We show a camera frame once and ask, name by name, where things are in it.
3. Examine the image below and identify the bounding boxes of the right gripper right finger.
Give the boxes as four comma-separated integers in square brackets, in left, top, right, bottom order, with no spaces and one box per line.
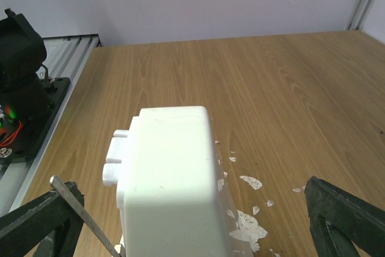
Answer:
[304,176,384,256]

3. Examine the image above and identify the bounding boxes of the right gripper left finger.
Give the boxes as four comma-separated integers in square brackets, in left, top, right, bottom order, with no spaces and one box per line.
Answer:
[1,190,84,256]

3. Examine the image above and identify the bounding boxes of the white metronome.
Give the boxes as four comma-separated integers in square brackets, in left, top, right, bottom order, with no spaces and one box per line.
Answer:
[102,106,232,256]

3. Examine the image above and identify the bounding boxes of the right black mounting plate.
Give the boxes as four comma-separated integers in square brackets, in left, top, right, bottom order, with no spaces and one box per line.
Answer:
[1,78,70,165]

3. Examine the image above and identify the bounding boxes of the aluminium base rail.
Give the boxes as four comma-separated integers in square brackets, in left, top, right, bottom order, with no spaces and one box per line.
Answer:
[1,34,100,215]

